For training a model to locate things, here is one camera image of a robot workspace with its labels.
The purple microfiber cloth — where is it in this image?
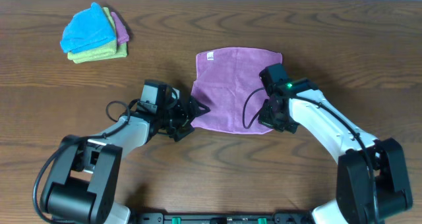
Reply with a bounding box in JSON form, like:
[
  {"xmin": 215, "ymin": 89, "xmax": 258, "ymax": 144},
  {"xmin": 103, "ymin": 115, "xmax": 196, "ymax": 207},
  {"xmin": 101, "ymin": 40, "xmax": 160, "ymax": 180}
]
[{"xmin": 191, "ymin": 47, "xmax": 283, "ymax": 134}]

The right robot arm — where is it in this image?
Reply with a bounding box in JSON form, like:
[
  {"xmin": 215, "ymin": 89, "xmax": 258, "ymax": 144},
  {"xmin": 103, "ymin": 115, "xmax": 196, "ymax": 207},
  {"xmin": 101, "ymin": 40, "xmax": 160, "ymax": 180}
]
[{"xmin": 258, "ymin": 63, "xmax": 413, "ymax": 223}]

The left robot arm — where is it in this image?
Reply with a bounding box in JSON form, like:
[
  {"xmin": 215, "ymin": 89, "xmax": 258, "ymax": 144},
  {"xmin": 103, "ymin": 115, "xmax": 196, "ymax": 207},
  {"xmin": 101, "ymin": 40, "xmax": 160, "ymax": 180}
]
[{"xmin": 32, "ymin": 80, "xmax": 210, "ymax": 224}]

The green folded cloth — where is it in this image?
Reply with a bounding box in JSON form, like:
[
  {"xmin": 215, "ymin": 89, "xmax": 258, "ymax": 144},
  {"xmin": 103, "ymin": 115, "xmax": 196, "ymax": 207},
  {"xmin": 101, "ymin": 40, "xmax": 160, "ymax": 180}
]
[{"xmin": 67, "ymin": 7, "xmax": 127, "ymax": 64}]

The small purple folded cloth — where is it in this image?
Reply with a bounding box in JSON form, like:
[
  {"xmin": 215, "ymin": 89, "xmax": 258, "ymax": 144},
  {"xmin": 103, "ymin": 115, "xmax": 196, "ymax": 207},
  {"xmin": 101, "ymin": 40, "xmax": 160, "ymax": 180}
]
[{"xmin": 111, "ymin": 12, "xmax": 130, "ymax": 45}]

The blue folded cloth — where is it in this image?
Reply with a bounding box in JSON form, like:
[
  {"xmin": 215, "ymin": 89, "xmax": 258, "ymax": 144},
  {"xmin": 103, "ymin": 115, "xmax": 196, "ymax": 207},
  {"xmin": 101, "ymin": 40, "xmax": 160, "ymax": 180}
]
[{"xmin": 60, "ymin": 2, "xmax": 116, "ymax": 53}]

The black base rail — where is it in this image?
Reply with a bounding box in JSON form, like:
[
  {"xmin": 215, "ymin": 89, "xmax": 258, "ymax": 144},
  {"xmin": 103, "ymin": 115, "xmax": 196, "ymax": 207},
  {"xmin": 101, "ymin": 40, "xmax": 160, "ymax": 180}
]
[{"xmin": 129, "ymin": 212, "xmax": 315, "ymax": 224}]

